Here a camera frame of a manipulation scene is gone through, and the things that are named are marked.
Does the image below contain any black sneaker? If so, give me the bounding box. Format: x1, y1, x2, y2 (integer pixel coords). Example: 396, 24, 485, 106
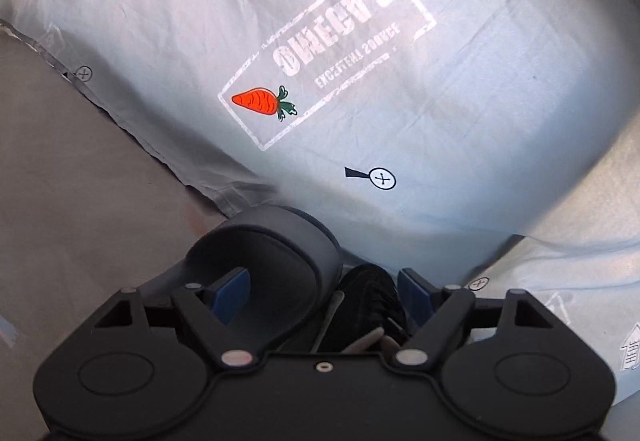
312, 266, 408, 354

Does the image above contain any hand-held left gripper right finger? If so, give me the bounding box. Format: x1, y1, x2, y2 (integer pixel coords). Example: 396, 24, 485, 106
392, 268, 556, 368

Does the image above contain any light blue printed sheet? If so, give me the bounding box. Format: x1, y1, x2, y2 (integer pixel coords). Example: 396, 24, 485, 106
0, 0, 640, 422

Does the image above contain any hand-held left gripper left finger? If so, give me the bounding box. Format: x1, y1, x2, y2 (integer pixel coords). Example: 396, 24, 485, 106
90, 267, 256, 368

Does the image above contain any grey slide sandal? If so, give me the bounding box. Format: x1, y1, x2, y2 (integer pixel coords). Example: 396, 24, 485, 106
140, 206, 343, 352

